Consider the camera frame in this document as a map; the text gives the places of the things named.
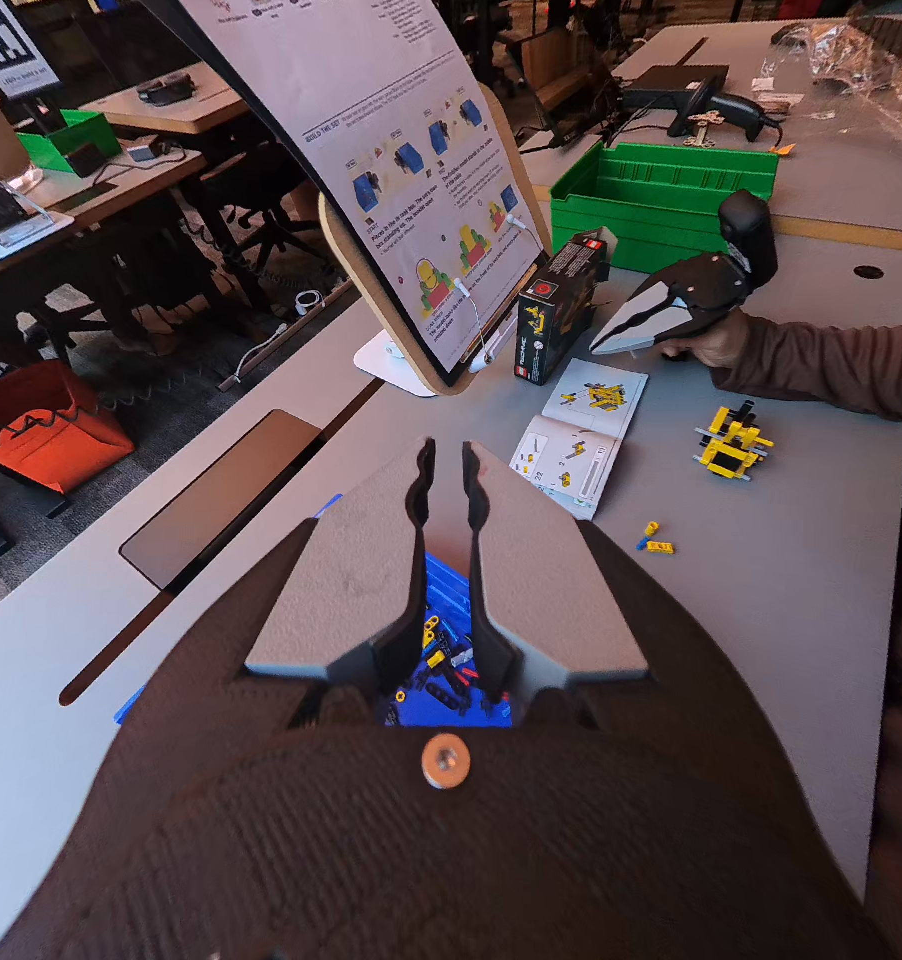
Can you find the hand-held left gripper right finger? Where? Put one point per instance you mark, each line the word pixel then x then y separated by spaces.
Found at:
pixel 556 600

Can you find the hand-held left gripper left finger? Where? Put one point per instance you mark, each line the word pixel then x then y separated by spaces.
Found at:
pixel 338 592

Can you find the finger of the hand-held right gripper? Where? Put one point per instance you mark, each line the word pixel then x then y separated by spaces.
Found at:
pixel 649 300
pixel 645 335

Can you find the blue plastic bin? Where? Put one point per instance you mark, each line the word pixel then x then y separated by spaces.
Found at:
pixel 447 585

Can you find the pile of small lego pieces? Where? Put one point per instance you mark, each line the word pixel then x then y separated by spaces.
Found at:
pixel 443 660

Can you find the person's right forearm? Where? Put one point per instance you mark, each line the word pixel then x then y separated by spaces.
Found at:
pixel 833 367

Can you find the black lego set box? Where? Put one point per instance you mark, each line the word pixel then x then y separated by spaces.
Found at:
pixel 556 315

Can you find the lego instruction booklet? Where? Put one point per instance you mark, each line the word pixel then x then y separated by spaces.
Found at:
pixel 586 427

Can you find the long yellow lego connector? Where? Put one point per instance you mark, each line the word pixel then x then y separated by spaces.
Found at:
pixel 660 547

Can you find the yellow lego vehicle model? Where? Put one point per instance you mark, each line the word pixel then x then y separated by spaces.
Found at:
pixel 732 446

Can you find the person's right hand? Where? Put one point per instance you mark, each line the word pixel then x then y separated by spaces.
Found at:
pixel 713 341

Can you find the green plastic bin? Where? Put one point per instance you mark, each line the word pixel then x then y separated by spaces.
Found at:
pixel 668 202

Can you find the black barcode scanner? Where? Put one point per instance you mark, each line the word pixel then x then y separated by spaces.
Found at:
pixel 728 109

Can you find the black flat box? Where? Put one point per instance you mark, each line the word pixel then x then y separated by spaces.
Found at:
pixel 672 86

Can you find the white monitor stand base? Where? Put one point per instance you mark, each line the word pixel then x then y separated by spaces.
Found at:
pixel 391 364

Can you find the clear plastic wrap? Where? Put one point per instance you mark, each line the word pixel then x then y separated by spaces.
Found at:
pixel 855 67

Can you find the instruction sheet stand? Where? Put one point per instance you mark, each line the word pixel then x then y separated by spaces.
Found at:
pixel 391 150

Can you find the orange bag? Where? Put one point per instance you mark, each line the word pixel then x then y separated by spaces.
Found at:
pixel 38 427

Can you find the clear acrylic tablet stand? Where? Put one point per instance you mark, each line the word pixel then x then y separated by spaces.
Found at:
pixel 8 217

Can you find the small green bin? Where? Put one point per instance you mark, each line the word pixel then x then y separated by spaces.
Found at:
pixel 61 142

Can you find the black and white marker sign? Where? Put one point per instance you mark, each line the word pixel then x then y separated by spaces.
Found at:
pixel 8 45

